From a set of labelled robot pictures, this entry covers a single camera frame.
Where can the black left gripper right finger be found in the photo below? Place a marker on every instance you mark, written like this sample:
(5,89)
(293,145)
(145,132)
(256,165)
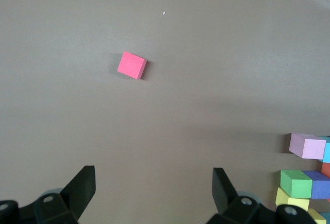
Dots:
(224,195)

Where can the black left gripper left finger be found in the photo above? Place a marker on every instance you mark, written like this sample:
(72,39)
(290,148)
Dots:
(74,198)

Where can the yellow foam block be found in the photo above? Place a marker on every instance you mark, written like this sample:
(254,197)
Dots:
(316,216)
(294,202)

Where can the green foam block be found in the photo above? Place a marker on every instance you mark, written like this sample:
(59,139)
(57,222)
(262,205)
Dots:
(296,184)

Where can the pink foam block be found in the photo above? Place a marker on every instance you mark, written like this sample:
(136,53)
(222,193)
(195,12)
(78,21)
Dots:
(306,146)

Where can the purple foam block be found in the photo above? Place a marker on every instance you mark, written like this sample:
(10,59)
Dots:
(321,186)

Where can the orange foam block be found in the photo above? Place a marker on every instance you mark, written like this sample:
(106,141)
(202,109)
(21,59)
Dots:
(326,170)

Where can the blue foam block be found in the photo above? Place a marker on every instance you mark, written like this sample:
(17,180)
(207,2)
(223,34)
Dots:
(327,149)

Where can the brown table cover sheet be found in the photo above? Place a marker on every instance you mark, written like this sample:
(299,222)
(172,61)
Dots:
(165,118)

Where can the red foam block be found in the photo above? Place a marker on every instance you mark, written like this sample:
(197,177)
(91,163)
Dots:
(132,65)

